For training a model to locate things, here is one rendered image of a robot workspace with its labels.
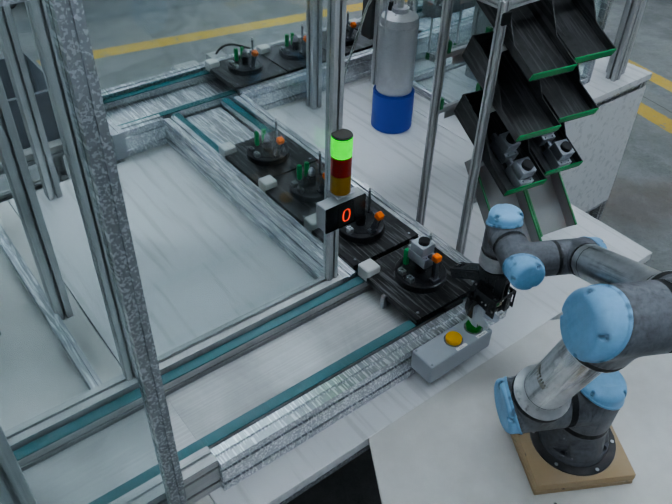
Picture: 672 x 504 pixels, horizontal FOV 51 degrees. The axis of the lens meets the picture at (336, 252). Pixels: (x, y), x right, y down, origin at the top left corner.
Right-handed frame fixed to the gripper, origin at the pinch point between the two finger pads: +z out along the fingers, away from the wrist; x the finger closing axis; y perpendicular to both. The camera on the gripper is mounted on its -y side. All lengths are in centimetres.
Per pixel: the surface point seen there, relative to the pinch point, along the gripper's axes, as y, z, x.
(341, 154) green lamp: -31, -39, -19
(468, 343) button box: 3.0, 2.5, -4.8
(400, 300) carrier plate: -17.5, 1.5, -9.0
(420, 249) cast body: -20.5, -9.6, -0.6
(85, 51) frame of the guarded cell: 0, -91, -81
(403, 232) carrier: -38.2, 1.4, 10.5
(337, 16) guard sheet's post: -35, -70, -18
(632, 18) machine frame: -73, -16, 165
